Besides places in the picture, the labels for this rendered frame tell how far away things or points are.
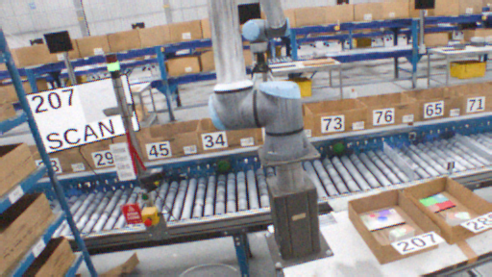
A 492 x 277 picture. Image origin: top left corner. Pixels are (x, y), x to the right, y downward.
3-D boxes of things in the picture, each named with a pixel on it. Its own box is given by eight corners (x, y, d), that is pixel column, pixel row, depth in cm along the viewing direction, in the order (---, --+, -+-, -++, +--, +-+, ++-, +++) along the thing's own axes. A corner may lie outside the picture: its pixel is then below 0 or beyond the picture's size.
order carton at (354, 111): (314, 138, 240) (312, 114, 234) (306, 125, 267) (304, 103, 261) (368, 130, 245) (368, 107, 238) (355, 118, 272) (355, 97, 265)
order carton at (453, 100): (417, 123, 249) (418, 100, 243) (401, 112, 276) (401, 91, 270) (463, 116, 254) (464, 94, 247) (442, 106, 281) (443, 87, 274)
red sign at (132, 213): (127, 225, 174) (119, 205, 170) (127, 224, 175) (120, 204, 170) (156, 221, 176) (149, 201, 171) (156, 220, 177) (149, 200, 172)
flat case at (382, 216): (405, 224, 161) (405, 221, 160) (369, 233, 158) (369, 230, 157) (393, 210, 173) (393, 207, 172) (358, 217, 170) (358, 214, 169)
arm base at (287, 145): (316, 155, 131) (313, 129, 127) (265, 163, 128) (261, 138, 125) (305, 140, 148) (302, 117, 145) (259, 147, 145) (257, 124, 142)
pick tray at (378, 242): (380, 265, 137) (381, 246, 133) (347, 217, 172) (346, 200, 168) (439, 248, 142) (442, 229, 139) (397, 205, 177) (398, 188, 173)
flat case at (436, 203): (455, 207, 168) (455, 204, 167) (426, 217, 163) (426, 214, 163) (438, 195, 180) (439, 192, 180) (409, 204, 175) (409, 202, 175)
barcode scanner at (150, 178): (167, 188, 165) (159, 170, 161) (145, 195, 165) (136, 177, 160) (169, 183, 171) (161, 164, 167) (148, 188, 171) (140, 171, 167)
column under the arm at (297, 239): (333, 255, 146) (331, 189, 134) (275, 270, 141) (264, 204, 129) (315, 223, 170) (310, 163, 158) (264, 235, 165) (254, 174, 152)
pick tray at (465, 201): (450, 246, 143) (452, 227, 139) (402, 205, 177) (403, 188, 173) (497, 227, 150) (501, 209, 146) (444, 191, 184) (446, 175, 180)
